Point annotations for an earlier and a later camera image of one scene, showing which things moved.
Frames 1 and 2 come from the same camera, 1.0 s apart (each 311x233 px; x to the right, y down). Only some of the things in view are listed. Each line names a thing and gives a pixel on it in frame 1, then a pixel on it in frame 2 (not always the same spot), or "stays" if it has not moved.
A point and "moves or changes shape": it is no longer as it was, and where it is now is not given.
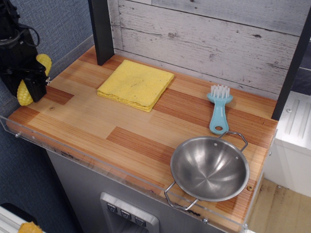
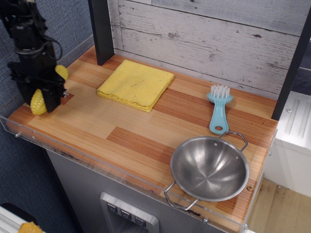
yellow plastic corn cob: (24, 95) moves or changes shape
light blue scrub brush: (219, 94) stays
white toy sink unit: (288, 165) stays
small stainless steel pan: (208, 169) stays
